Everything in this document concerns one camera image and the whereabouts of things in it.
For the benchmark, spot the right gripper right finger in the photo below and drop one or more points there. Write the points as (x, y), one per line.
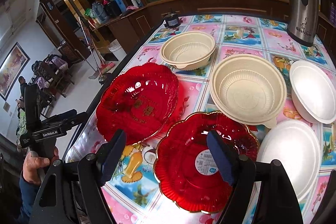
(228, 161)

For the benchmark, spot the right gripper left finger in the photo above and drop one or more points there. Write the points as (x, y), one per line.
(109, 155)

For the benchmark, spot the gold-rimmed red glass plate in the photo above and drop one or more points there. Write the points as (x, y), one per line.
(184, 167)

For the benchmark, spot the large red glass plate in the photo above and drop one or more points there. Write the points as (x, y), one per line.
(138, 102)

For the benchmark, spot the white foam bowl upturned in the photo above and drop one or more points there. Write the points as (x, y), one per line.
(296, 146)

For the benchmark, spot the beige plastic bowl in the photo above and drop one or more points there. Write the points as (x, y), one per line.
(188, 51)
(248, 89)

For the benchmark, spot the white foam bowl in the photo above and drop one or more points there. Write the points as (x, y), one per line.
(312, 92)

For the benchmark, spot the person's left forearm blue sleeve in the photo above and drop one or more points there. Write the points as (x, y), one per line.
(28, 193)

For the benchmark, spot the person's left hand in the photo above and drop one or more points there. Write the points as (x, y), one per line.
(33, 163)

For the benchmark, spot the broom with red bristles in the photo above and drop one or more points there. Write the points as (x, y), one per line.
(107, 66)

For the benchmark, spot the white plastic bucket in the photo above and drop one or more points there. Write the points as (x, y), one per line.
(117, 50)

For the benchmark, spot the floral patterned tablecloth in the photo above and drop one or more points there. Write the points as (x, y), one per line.
(141, 201)

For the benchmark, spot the blue water jug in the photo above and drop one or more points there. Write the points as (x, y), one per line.
(99, 12)

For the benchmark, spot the small black jar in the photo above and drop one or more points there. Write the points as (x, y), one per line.
(172, 20)

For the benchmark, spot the stainless steel thermos jug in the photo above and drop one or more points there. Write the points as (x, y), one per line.
(303, 21)

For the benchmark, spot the framed wall painting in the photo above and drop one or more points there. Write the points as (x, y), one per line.
(11, 68)

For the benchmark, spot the mop with metal handle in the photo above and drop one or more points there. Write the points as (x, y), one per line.
(91, 47)

